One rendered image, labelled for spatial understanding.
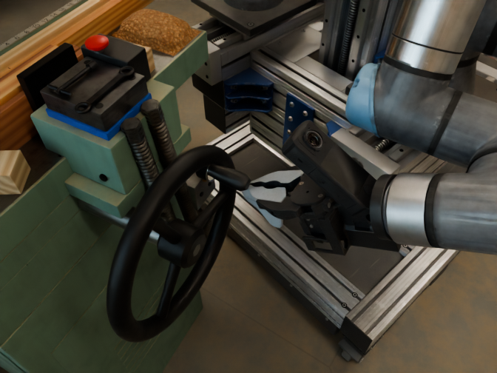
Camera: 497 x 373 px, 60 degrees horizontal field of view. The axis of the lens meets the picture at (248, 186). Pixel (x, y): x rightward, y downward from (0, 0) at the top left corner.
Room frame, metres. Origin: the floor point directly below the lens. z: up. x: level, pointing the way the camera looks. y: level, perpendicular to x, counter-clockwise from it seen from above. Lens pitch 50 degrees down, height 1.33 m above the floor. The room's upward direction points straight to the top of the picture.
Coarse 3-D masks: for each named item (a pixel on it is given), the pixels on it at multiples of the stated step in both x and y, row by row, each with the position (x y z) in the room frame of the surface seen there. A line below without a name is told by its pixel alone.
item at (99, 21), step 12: (120, 0) 0.78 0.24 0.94; (132, 0) 0.80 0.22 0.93; (144, 0) 0.83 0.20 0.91; (96, 12) 0.74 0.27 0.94; (108, 12) 0.74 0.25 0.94; (120, 12) 0.77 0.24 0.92; (132, 12) 0.80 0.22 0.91; (84, 24) 0.69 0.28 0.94; (96, 24) 0.71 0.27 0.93; (108, 24) 0.74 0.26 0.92; (120, 24) 0.76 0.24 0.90; (60, 36) 0.65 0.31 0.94; (72, 36) 0.66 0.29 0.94; (84, 36) 0.68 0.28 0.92
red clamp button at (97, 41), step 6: (90, 36) 0.51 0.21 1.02; (96, 36) 0.51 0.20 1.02; (102, 36) 0.51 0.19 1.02; (84, 42) 0.50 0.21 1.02; (90, 42) 0.50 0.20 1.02; (96, 42) 0.50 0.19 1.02; (102, 42) 0.50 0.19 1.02; (108, 42) 0.50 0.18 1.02; (90, 48) 0.49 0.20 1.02; (96, 48) 0.49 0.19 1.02; (102, 48) 0.49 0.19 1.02
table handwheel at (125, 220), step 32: (192, 160) 0.37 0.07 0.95; (224, 160) 0.42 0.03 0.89; (160, 192) 0.31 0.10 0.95; (224, 192) 0.43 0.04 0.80; (128, 224) 0.28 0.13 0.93; (160, 224) 0.30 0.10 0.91; (192, 224) 0.35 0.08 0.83; (224, 224) 0.42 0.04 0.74; (128, 256) 0.25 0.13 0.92; (160, 256) 0.32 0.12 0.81; (192, 256) 0.31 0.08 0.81; (128, 288) 0.23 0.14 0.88; (192, 288) 0.33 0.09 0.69; (128, 320) 0.21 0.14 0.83; (160, 320) 0.26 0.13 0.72
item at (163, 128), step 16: (144, 112) 0.43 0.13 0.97; (160, 112) 0.44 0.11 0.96; (128, 128) 0.40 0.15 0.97; (160, 128) 0.43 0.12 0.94; (144, 144) 0.40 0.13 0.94; (160, 144) 0.43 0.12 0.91; (144, 160) 0.40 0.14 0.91; (144, 176) 0.40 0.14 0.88; (176, 192) 0.44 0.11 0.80; (192, 208) 0.45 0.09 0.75; (208, 224) 0.51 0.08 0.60
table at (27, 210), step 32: (160, 64) 0.63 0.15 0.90; (192, 64) 0.69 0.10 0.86; (32, 160) 0.41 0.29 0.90; (64, 160) 0.41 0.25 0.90; (160, 160) 0.44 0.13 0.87; (32, 192) 0.36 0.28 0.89; (64, 192) 0.39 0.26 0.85; (96, 192) 0.38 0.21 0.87; (128, 192) 0.38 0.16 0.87; (0, 224) 0.31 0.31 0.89; (32, 224) 0.34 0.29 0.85; (0, 256) 0.29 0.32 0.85
